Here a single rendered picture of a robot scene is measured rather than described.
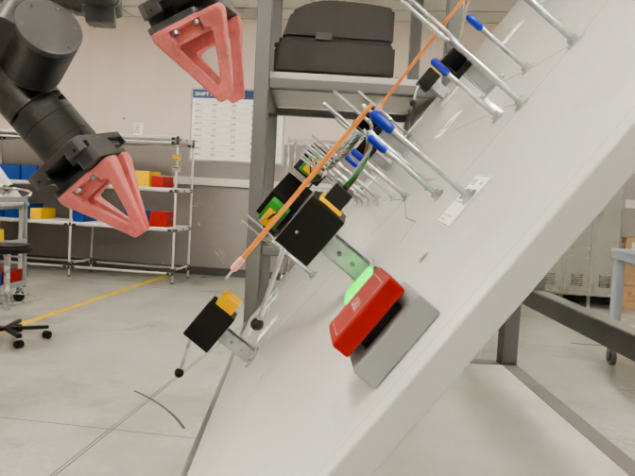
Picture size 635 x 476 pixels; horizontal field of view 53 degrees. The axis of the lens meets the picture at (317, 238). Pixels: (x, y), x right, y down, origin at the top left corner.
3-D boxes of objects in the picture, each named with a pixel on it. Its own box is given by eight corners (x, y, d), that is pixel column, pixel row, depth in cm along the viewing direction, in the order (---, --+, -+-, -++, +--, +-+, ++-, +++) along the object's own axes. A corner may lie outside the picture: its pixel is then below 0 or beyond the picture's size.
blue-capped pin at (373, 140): (432, 201, 60) (363, 141, 60) (443, 189, 60) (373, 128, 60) (434, 203, 59) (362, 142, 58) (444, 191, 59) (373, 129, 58)
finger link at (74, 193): (180, 204, 67) (121, 134, 66) (158, 216, 60) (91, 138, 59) (133, 244, 69) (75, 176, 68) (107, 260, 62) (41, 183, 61)
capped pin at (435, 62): (503, 113, 61) (436, 54, 61) (491, 125, 62) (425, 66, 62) (503, 110, 63) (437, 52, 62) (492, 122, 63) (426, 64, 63)
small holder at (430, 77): (424, 120, 131) (401, 100, 130) (450, 90, 130) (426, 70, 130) (428, 118, 126) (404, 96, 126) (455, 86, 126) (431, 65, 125)
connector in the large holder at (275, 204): (290, 210, 127) (274, 195, 126) (284, 216, 124) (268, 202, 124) (276, 227, 130) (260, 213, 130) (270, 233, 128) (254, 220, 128)
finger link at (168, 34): (268, 85, 62) (226, -7, 61) (256, 81, 55) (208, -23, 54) (207, 115, 63) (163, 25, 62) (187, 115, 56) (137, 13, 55)
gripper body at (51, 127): (130, 144, 67) (83, 89, 66) (89, 151, 57) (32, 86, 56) (87, 183, 68) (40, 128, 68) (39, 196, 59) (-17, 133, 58)
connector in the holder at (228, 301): (233, 311, 94) (218, 298, 94) (242, 300, 94) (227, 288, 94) (231, 315, 90) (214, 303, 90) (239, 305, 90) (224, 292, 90)
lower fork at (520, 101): (534, 93, 56) (411, -15, 55) (520, 110, 56) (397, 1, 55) (525, 97, 58) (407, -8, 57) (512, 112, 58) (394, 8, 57)
